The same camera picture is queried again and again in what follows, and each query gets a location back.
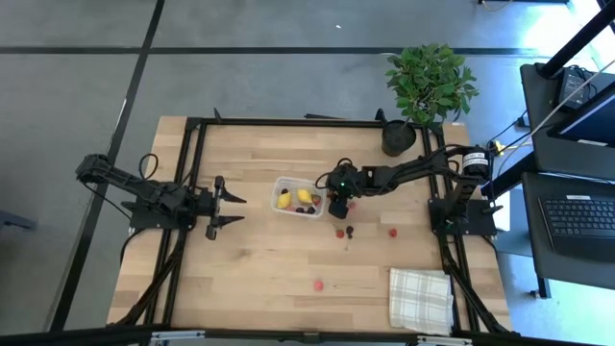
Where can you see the plaid kitchen cloth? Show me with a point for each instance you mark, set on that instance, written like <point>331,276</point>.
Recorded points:
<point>420,300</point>

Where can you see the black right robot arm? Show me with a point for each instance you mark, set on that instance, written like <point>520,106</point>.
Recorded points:
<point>413,168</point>

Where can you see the black plant pot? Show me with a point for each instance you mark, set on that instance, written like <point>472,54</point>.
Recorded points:
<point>398,139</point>

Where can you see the black aluminium table frame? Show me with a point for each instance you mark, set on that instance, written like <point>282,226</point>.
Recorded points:
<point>288,122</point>

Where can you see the green leafy potted tree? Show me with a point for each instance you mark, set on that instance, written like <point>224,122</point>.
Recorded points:
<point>427,81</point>

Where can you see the black office desk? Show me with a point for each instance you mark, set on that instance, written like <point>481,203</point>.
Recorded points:
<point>533,240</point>
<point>543,144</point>

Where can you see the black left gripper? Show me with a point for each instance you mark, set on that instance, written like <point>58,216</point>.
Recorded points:
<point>218,206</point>

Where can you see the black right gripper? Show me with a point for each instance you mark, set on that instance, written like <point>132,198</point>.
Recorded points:
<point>343,182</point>

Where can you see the silver crossbar bracket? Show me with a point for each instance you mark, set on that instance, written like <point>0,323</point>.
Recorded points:
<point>178,335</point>
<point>444,341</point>

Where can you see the yellow toy lemon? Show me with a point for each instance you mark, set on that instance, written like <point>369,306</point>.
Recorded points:
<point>284,200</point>
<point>304,196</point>

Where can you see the black rig crossbar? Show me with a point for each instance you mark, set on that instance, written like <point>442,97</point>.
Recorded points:
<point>72,336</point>

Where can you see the black frame corner bracket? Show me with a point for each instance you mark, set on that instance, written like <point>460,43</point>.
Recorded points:
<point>380,116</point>
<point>217,116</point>

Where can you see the black computer keyboard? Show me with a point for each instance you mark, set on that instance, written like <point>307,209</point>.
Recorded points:
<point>576,226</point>

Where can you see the grey chair base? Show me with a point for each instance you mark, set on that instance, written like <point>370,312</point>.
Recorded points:
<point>14,222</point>

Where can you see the clear plastic tupperware container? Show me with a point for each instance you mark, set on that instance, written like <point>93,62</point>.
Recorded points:
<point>293,182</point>

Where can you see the black power adapter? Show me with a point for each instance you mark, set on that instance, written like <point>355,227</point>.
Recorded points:
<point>572,86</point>

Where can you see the black diagonal support beam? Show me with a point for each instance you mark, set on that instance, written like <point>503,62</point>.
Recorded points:
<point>509,175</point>
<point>576,41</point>

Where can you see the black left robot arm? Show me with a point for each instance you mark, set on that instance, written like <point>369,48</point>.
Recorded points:
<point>144,190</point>

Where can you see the thin white rod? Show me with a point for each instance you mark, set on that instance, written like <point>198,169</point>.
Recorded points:
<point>552,114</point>

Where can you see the black desktop monitor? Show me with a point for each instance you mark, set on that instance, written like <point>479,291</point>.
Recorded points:
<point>591,122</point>

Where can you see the red toy raspberry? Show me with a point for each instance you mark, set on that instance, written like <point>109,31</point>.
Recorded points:
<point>393,233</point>

